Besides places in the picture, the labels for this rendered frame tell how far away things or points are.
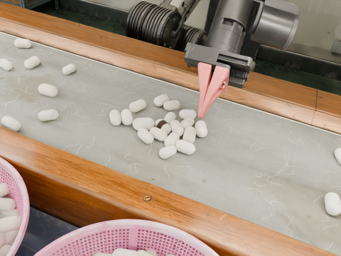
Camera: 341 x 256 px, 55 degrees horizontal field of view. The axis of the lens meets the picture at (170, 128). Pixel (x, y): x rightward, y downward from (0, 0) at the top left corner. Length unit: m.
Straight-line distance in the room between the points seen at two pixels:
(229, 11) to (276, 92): 0.25
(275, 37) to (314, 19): 2.07
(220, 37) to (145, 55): 0.29
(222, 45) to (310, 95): 0.30
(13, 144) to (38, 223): 0.12
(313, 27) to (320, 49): 0.17
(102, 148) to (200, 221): 0.21
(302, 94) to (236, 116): 0.16
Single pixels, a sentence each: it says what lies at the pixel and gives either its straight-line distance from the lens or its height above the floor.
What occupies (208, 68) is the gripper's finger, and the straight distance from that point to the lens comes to 0.50.
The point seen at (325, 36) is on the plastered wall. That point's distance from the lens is 2.66.
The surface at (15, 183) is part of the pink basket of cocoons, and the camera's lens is 0.49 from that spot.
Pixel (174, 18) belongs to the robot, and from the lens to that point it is 0.98.
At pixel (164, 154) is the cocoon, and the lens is 0.52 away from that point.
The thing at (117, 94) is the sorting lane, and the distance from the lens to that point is 0.67.
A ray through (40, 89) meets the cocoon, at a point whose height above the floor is 0.76.
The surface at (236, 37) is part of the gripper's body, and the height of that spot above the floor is 0.92.
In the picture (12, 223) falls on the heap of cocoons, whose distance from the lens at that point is 0.47.
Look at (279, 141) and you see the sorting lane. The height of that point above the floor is 0.74.
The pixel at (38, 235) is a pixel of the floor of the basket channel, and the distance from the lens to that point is 0.53.
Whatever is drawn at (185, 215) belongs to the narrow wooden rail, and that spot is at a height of 0.76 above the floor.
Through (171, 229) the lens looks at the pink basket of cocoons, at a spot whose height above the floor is 0.77.
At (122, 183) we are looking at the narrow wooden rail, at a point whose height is 0.76.
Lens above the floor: 1.11
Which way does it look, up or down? 38 degrees down
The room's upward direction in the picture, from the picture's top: 8 degrees clockwise
